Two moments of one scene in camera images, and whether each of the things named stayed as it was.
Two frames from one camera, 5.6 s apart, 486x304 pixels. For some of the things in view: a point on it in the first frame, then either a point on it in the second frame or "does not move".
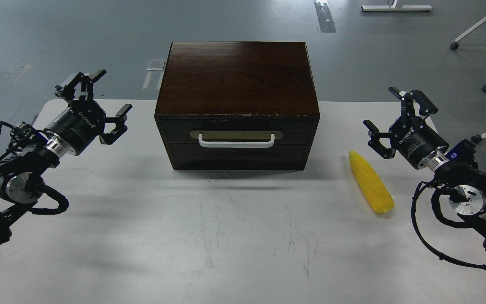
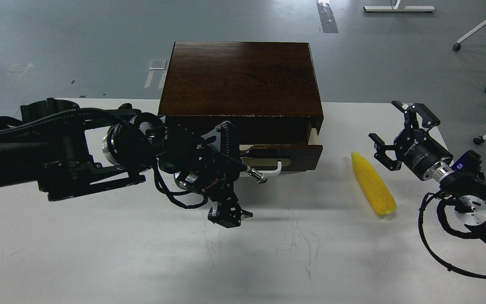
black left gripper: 79,123 → 213,173
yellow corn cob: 376,191 does not move
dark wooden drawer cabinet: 238,106 does not move
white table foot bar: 394,7 does not move
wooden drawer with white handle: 234,132 → 271,160
